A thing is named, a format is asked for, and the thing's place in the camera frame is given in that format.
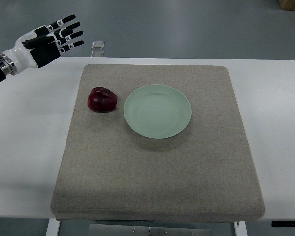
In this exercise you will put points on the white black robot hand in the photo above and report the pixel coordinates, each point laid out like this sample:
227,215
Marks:
35,50

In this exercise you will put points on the red apple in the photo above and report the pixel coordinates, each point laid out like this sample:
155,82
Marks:
102,100

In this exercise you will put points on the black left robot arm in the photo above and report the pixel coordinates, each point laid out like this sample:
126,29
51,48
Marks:
40,47

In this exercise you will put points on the upper floor socket plate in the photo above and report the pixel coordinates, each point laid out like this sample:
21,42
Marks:
98,44

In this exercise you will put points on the floor socket plate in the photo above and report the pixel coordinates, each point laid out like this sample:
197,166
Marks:
97,53
98,44

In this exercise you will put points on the lower floor socket plate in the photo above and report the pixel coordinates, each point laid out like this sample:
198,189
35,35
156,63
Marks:
97,53

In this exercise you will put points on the light green plate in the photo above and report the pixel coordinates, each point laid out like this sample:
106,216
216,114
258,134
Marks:
157,111

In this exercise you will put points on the beige felt mat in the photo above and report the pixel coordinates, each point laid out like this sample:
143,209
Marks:
204,174

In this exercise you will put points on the brown cardboard box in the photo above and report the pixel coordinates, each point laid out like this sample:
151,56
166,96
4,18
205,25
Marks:
287,5

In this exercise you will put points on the black table control panel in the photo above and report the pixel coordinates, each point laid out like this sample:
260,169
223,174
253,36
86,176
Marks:
283,224

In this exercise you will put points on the white table leg frame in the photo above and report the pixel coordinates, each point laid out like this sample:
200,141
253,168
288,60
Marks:
53,227

